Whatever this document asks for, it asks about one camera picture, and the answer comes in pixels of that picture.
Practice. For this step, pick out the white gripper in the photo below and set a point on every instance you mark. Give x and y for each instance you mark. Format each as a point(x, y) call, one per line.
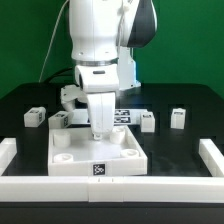
point(99, 84)

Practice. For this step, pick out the white square tabletop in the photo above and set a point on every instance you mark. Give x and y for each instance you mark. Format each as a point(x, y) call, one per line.
point(74, 152)

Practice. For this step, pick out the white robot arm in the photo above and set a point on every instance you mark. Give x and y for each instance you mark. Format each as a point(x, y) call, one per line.
point(99, 29)

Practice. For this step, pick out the white base sheet with tags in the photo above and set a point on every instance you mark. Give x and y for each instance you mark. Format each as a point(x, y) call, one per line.
point(122, 116)

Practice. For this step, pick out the white U-shaped obstacle fence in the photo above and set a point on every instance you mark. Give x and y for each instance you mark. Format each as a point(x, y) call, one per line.
point(104, 189)

